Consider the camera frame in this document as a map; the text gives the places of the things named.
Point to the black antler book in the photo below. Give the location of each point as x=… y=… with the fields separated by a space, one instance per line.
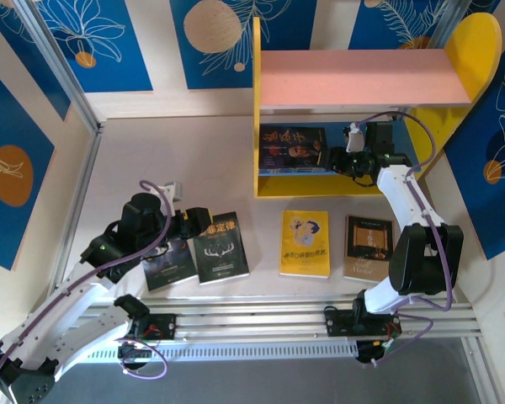
x=221 y=256

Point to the black wolf eyes book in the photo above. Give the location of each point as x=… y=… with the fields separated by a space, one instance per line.
x=170 y=269

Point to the purple old man book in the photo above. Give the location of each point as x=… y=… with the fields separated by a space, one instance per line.
x=286 y=147

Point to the yellow pink blue bookshelf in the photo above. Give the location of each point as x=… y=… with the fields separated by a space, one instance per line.
x=353 y=76

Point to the yellow cartoon book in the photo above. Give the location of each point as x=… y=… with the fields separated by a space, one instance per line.
x=305 y=248

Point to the brown scroll book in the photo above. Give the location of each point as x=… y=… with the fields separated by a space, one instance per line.
x=364 y=252

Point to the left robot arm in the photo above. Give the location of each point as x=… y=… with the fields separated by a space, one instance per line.
x=67 y=311

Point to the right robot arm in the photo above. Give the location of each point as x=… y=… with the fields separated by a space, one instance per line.
x=421 y=261

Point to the dark book with red portrait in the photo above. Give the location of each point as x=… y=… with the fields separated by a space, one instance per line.
x=294 y=171

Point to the black base connector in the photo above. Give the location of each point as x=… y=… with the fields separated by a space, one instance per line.
x=134 y=355
x=368 y=351

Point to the grey metal sheet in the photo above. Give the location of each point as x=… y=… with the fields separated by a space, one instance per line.
x=256 y=383

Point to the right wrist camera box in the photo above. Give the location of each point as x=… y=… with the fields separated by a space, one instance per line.
x=355 y=139

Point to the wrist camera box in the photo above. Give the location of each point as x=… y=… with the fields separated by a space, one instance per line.
x=174 y=190
x=355 y=139

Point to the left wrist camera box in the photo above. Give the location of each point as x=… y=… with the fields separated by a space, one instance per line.
x=174 y=190

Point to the aluminium side rail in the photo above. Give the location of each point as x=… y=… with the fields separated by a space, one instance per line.
x=78 y=202

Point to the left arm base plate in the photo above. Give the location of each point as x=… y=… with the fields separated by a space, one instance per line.
x=166 y=326

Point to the aluminium rail frame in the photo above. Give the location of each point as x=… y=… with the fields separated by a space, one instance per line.
x=256 y=320

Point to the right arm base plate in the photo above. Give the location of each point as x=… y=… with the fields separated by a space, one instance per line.
x=336 y=322

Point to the aluminium corner post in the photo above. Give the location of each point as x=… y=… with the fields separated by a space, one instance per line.
x=54 y=54

